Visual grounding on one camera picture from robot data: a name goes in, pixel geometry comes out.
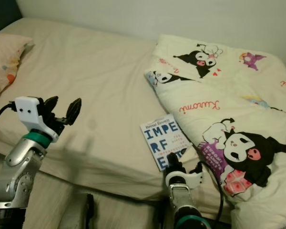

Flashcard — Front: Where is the bed with cream sheet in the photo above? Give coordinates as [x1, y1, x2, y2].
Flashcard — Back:
[0, 17, 286, 225]

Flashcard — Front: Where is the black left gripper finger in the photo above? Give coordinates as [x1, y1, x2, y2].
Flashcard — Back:
[43, 95, 61, 117]
[65, 97, 83, 126]

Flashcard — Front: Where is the pink patterned pillow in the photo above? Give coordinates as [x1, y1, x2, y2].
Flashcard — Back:
[0, 32, 33, 102]

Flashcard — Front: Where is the robot left leg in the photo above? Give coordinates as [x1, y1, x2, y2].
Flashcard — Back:
[60, 193, 96, 229]

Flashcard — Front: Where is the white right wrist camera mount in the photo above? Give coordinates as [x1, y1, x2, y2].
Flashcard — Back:
[164, 169, 204, 190]

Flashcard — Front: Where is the robot leg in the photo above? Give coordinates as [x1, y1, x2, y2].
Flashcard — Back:
[155, 198, 170, 229]
[60, 193, 96, 229]

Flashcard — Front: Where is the cream cartoon print quilt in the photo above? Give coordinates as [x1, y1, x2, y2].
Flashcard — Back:
[144, 33, 286, 229]

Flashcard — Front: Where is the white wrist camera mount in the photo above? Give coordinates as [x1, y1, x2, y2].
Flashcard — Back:
[14, 96, 57, 143]
[164, 169, 204, 190]

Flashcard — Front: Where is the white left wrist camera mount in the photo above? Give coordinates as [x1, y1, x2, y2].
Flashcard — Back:
[14, 96, 57, 143]

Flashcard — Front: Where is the dark teal headboard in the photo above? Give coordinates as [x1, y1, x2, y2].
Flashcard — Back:
[0, 0, 22, 21]

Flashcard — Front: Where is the robot right leg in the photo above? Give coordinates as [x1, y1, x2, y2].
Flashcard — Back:
[155, 198, 170, 229]

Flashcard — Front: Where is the white book with blue letters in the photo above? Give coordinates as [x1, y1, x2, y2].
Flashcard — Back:
[141, 116, 192, 172]

